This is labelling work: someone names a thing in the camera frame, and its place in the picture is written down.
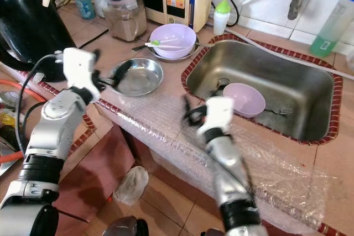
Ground grey gas regulator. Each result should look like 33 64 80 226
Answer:
0 91 23 109

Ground black counter power cord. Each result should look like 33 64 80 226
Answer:
77 29 108 50

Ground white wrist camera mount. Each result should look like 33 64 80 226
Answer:
62 47 97 99
196 97 234 137

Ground purple plastic bowl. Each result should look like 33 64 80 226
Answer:
149 23 197 60
222 83 266 118

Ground thin white hose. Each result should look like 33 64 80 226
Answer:
230 28 338 74

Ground dark metal spoon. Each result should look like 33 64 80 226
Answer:
210 77 230 90

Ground stainless steel sink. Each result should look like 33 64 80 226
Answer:
185 40 335 143

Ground small white bottle green cap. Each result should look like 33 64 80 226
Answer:
212 0 232 36

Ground silver gas stove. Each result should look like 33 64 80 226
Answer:
0 127 28 162

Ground green white plastic spoon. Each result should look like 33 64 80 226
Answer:
145 38 186 49

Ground dark right robot leg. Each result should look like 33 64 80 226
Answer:
202 228 227 236

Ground metal fork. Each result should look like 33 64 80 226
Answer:
264 106 294 117

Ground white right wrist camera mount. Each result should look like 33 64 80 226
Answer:
196 97 234 137

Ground black wall power cord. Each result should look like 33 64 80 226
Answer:
213 0 240 27

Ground white plastic bag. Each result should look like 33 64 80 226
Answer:
113 165 150 206

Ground white blender with brown contents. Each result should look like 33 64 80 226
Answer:
93 0 147 42

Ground stainless steel plate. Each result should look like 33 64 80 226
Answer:
110 57 165 97
147 40 201 62

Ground green dish soap bottle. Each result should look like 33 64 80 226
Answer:
310 0 354 59

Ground yellow crumpled wrapper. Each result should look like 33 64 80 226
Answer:
0 112 18 127

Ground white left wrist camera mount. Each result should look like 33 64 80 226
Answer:
62 47 97 99

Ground dark metal utensil handle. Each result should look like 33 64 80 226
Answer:
132 41 153 53

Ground black electric kettle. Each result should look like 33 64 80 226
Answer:
0 0 75 82

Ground clear bubble wrap sheet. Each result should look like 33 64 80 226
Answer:
94 90 335 231

